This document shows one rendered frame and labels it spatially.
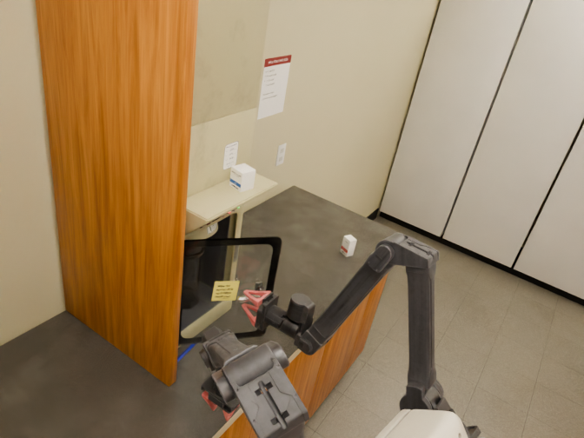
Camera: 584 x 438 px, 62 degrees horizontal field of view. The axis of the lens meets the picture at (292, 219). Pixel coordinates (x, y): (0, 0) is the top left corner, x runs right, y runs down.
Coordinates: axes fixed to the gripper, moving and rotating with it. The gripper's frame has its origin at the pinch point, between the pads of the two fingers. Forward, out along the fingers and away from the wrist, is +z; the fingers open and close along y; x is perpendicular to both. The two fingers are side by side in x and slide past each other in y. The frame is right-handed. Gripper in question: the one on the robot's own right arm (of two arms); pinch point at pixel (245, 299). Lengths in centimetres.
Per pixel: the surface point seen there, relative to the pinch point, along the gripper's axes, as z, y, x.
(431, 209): 13, -91, -297
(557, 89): -42, 31, -297
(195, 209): 11.4, 31.0, 12.2
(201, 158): 17.6, 41.0, 4.4
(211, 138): 17.6, 45.8, 0.8
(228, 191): 12.2, 31.0, -2.2
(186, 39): 9, 75, 22
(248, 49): 18, 68, -11
